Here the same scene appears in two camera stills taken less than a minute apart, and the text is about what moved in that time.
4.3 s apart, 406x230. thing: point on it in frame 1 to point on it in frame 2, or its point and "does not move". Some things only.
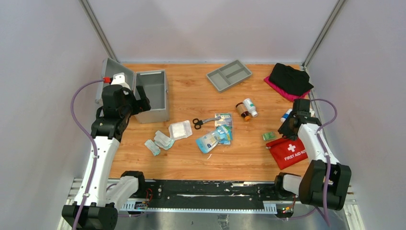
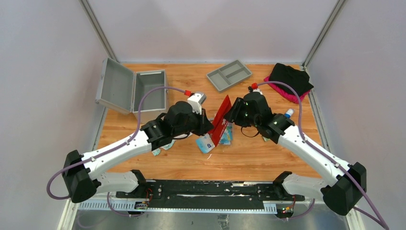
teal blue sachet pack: [226, 132] does not move
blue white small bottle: [284, 117] does not move
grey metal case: [154, 82] does not move
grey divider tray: [228, 75] does not move
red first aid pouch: [287, 152] to [221, 122]
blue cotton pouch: [207, 142] does not move
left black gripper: [140, 105] to [205, 125]
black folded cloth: [291, 79] does not move
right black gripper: [284, 130] to [233, 114]
